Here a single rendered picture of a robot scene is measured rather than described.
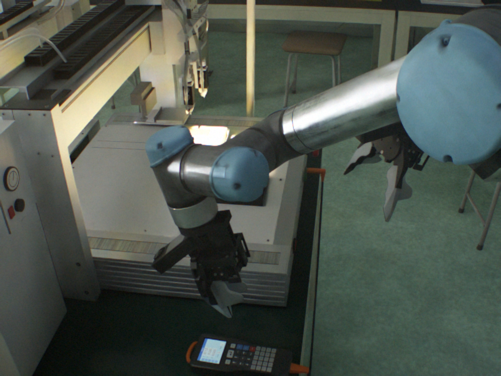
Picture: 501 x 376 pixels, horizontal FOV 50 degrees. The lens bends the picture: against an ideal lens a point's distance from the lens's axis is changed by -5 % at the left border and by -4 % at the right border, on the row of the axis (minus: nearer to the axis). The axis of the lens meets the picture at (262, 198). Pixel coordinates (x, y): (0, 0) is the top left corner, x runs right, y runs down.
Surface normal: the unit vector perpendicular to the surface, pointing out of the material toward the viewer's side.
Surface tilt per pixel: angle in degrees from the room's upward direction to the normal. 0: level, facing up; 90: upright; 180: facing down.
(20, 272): 90
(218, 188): 98
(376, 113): 107
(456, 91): 86
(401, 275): 0
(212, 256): 15
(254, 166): 76
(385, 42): 90
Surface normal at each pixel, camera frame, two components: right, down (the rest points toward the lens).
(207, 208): 0.71, 0.17
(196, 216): 0.28, 0.42
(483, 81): -0.69, 0.35
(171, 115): -0.01, -0.83
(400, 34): -0.14, 0.55
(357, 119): -0.41, 0.72
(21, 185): 0.99, 0.07
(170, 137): -0.26, -0.83
